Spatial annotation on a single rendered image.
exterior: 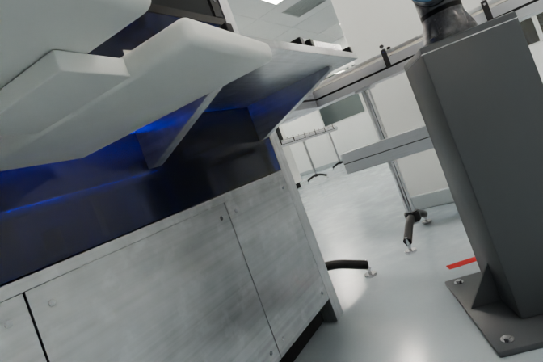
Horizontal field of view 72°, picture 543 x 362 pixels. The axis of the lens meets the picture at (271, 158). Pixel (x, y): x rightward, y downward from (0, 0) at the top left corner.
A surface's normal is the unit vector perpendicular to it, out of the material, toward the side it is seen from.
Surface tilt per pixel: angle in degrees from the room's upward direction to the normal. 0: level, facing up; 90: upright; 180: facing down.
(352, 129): 90
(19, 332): 90
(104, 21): 180
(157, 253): 90
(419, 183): 90
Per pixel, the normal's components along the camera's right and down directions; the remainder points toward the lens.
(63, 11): 0.35, 0.94
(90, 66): 0.84, -0.32
